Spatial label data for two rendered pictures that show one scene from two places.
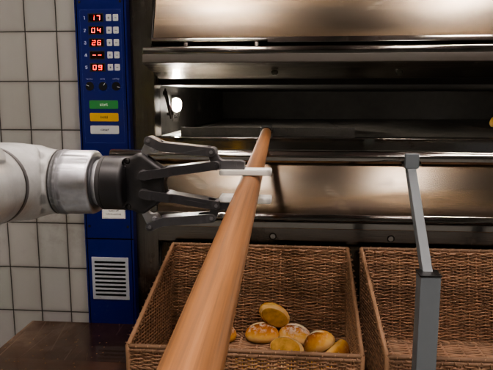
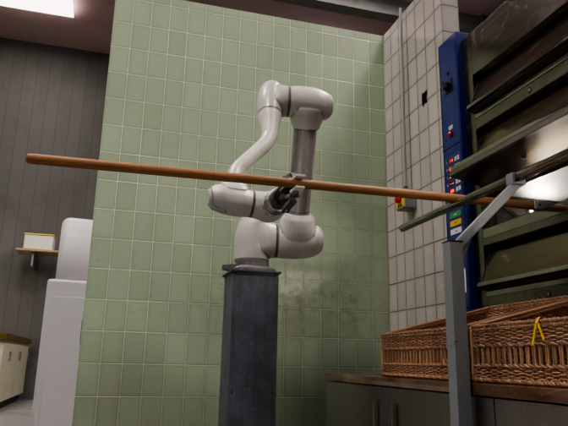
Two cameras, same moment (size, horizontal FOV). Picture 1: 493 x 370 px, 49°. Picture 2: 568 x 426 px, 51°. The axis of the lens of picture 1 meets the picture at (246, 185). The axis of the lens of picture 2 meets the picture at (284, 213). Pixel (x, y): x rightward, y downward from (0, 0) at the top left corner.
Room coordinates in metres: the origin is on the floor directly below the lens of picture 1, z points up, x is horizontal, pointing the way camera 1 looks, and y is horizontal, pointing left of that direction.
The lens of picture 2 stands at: (0.05, -1.69, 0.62)
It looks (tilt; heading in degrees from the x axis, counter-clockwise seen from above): 14 degrees up; 69
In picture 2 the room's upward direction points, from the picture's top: 1 degrees clockwise
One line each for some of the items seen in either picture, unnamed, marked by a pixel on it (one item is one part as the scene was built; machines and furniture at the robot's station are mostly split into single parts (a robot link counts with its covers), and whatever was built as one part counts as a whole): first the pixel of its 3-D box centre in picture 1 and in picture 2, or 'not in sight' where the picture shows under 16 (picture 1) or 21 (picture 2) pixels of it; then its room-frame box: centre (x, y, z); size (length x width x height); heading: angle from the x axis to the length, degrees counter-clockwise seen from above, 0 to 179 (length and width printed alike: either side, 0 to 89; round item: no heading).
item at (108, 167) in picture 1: (133, 183); (283, 196); (0.74, 0.16, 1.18); 0.09 x 0.07 x 0.08; 85
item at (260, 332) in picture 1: (262, 331); not in sight; (1.51, -0.05, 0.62); 0.10 x 0.07 x 0.05; 89
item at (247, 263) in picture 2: not in sight; (247, 266); (0.82, 0.80, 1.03); 0.22 x 0.18 x 0.06; 175
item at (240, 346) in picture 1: (252, 316); (477, 337); (1.39, -0.01, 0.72); 0.56 x 0.49 x 0.28; 84
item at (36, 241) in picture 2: not in sight; (39, 243); (-0.31, 8.04, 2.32); 0.43 x 0.36 x 0.24; 175
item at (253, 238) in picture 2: not in sight; (254, 237); (0.85, 0.79, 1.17); 0.18 x 0.16 x 0.22; 166
